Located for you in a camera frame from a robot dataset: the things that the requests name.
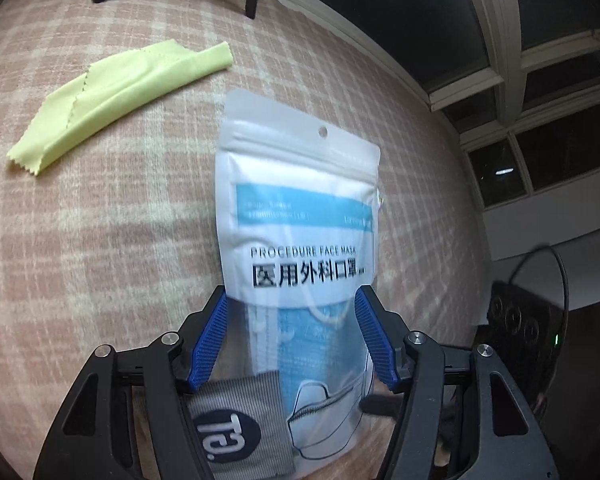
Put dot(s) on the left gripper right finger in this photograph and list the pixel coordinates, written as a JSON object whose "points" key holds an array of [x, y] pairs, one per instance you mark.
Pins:
{"points": [[384, 334]]}

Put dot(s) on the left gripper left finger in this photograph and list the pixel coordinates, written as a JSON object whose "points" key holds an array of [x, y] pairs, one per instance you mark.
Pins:
{"points": [[202, 334]]}

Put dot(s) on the face mask package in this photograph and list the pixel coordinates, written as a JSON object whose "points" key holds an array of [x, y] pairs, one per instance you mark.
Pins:
{"points": [[296, 208]]}

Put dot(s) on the yellow-green microfiber cloth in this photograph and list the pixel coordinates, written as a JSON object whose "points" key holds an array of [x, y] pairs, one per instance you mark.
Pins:
{"points": [[108, 90]]}

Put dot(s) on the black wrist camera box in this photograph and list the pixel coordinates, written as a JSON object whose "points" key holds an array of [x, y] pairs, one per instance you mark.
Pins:
{"points": [[522, 324]]}

